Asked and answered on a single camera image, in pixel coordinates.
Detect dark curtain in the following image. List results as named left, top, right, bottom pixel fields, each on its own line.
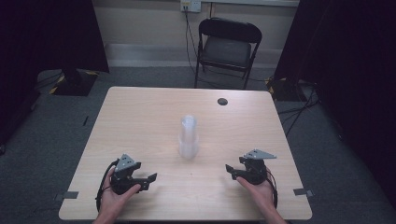
left=273, top=0, right=396, bottom=211
left=0, top=0, right=110, bottom=147

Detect black floor cables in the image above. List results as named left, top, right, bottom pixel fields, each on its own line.
left=276, top=83, right=322, bottom=138

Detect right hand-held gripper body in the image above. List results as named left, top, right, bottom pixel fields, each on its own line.
left=237, top=148, right=277, bottom=186

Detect white wall socket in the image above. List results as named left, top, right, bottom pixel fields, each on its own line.
left=179, top=0, right=203, bottom=14

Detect person's right hand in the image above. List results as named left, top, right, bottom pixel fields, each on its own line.
left=235, top=175, right=278, bottom=217

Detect stack of clear cups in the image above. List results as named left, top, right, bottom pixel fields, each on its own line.
left=177, top=114, right=200, bottom=160

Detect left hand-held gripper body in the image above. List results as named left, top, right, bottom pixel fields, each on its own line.
left=109, top=153, right=150, bottom=196

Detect black stand base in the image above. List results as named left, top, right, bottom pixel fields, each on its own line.
left=266, top=77, right=313, bottom=103
left=49, top=68, right=100, bottom=97

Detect black folding chair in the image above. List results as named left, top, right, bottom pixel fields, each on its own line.
left=193, top=17, right=263, bottom=91

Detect black wall socket cable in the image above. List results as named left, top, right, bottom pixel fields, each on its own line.
left=184, top=9, right=202, bottom=74

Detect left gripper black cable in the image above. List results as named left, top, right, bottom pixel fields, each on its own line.
left=95, top=158, right=121, bottom=213

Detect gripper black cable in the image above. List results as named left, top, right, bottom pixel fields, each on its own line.
left=95, top=158, right=121, bottom=213
left=265, top=168, right=279, bottom=210

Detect grey tape piece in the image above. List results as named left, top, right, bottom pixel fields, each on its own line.
left=292, top=188, right=315, bottom=198
left=53, top=190, right=79, bottom=202

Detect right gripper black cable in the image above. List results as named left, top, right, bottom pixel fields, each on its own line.
left=265, top=168, right=279, bottom=210

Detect person's left hand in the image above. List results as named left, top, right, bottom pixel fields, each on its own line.
left=100, top=167, right=142, bottom=218

